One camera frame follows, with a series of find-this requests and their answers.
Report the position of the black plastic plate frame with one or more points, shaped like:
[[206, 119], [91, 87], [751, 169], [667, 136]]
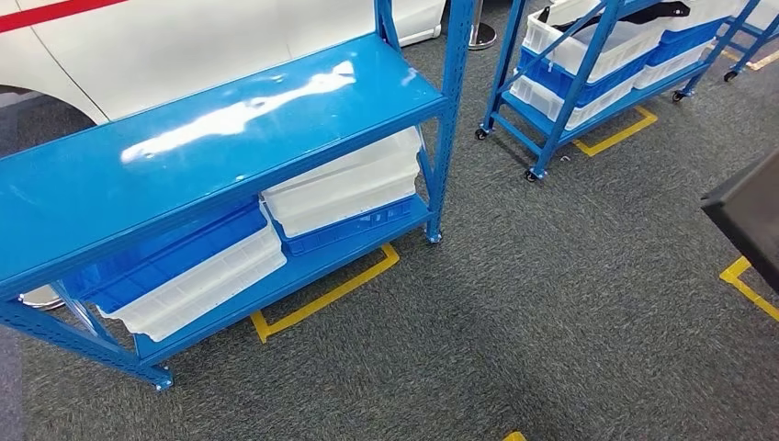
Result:
[[748, 219]]

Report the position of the blue metal shelf rack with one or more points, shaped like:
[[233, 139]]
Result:
[[213, 158]]

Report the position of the blue wheeled shelf rack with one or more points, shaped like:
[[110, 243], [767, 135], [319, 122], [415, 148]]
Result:
[[751, 36], [569, 103]]

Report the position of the black curved trim part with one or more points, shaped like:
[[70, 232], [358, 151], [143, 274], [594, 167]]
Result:
[[657, 12]]

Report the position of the white car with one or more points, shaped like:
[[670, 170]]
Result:
[[182, 42]]

